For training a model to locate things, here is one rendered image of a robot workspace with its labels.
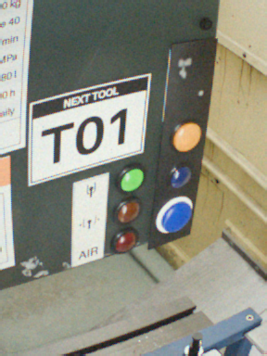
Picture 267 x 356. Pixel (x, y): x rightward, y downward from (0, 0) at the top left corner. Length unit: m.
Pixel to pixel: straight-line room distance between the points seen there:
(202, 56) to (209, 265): 1.31
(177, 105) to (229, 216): 1.29
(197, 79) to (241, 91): 1.11
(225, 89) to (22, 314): 0.82
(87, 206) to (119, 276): 1.55
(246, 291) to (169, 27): 1.30
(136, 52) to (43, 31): 0.09
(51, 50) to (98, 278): 1.66
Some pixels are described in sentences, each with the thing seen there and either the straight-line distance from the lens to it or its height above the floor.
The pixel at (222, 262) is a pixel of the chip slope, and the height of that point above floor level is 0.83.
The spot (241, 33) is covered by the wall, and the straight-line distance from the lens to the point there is 1.63.
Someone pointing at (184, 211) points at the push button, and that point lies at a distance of 0.64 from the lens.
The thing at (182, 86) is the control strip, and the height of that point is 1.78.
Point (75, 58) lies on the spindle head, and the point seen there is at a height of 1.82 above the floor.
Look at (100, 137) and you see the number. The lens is 0.56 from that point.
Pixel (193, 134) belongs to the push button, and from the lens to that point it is 0.60.
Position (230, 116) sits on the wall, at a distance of 1.75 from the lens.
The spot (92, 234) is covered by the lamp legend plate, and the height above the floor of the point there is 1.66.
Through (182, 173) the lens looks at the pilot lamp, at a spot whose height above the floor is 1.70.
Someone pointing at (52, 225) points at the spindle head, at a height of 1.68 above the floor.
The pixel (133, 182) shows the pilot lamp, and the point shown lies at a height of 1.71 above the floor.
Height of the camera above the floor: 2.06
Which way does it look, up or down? 36 degrees down
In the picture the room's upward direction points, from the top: 6 degrees clockwise
